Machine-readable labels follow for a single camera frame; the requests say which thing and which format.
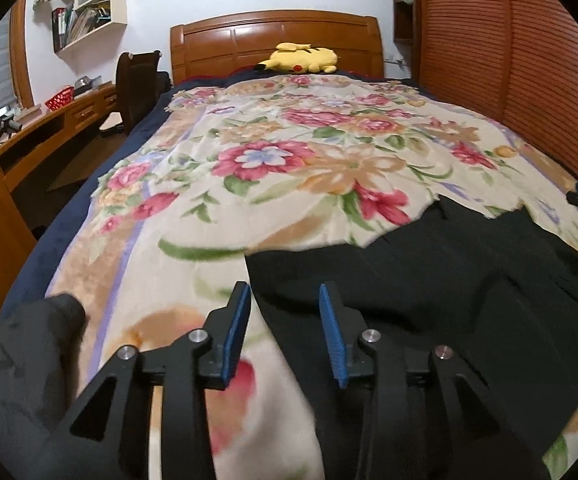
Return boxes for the black button coat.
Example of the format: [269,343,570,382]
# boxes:
[244,197,578,480]

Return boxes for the floral blanket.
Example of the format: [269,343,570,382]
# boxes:
[44,72,578,480]

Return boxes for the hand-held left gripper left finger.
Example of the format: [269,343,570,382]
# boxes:
[56,281,253,480]

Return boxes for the white wall shelf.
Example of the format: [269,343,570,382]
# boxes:
[51,0,128,54]

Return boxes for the dark desk chair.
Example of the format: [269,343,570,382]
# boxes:
[100,50,171,136]

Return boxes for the yellow plush toy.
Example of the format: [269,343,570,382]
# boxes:
[255,42,339,75]

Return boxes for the wooden bed headboard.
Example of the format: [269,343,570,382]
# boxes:
[170,10,386,86]

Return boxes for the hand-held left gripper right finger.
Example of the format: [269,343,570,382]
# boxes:
[318,282,551,480]

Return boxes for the wooden slatted wardrobe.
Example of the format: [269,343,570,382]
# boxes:
[391,0,578,186]

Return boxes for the red basket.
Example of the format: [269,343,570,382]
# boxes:
[45,86,76,111]

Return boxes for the dark grey cloth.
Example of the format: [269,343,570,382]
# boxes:
[0,294,88,480]

